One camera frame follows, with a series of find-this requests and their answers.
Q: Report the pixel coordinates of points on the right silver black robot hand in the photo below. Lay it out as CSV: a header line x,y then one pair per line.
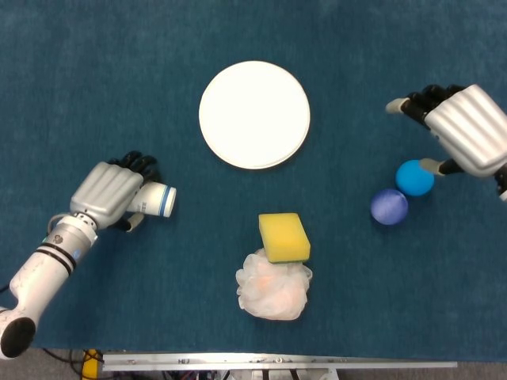
x,y
463,126

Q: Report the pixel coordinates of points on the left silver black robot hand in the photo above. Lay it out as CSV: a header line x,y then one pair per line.
x,y
105,192

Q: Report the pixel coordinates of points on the white paper cup blue band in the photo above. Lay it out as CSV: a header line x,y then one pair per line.
x,y
158,200

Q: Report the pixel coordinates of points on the light blue smooth ball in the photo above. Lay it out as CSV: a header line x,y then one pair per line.
x,y
414,179

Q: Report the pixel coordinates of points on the dark blue textured ball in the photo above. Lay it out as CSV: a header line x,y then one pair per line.
x,y
389,207

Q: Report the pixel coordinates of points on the yellow rectangular sponge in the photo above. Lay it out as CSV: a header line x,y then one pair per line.
x,y
283,235

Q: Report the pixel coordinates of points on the white pink mesh bath pouf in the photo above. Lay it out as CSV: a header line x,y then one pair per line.
x,y
269,295

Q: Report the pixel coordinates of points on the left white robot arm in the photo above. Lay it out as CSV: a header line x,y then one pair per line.
x,y
43,269

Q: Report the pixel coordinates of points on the teal table cloth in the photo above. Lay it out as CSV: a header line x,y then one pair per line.
x,y
119,99

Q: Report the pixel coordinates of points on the white round paper plate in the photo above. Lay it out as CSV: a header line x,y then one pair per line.
x,y
253,115

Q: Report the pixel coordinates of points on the yellow block under table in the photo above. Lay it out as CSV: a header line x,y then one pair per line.
x,y
90,366

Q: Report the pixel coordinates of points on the aluminium rail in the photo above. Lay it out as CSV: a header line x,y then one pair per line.
x,y
277,361

